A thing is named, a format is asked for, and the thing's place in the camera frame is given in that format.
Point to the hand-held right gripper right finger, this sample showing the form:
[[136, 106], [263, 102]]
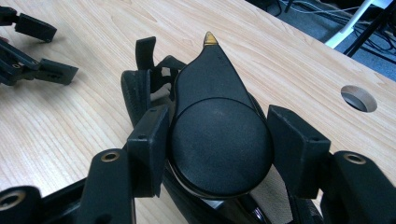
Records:
[[299, 155]]

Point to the white desk frame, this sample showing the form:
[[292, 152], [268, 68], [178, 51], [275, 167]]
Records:
[[355, 25]]

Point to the black teardrop correction tape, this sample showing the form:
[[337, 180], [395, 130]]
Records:
[[218, 146]]

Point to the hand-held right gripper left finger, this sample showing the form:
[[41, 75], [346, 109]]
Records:
[[149, 152]]

